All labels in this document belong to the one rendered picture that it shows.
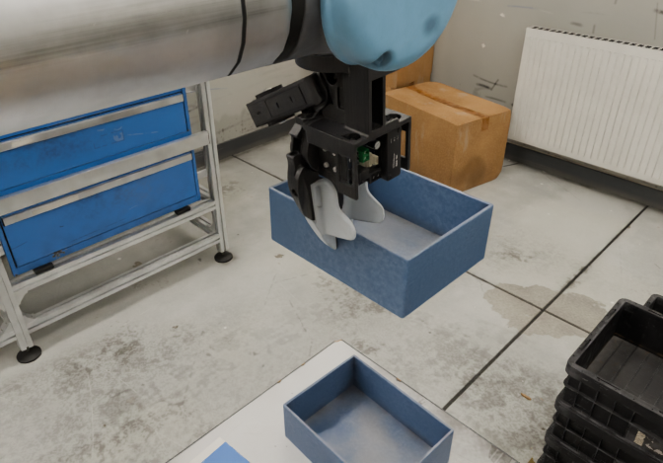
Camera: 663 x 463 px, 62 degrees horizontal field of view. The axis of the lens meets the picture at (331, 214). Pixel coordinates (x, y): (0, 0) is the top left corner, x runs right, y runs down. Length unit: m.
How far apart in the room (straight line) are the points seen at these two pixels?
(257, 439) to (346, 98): 0.61
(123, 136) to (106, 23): 1.86
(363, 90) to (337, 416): 0.61
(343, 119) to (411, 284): 0.17
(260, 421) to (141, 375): 1.15
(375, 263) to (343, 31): 0.34
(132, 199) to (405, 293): 1.70
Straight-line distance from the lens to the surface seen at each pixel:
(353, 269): 0.57
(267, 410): 0.95
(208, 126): 2.19
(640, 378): 1.45
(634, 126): 3.05
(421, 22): 0.26
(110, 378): 2.08
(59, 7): 0.20
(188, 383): 1.98
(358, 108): 0.44
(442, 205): 0.66
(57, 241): 2.09
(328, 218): 0.53
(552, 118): 3.19
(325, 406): 0.95
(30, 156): 1.95
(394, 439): 0.91
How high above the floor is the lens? 1.43
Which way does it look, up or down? 31 degrees down
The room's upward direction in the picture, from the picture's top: straight up
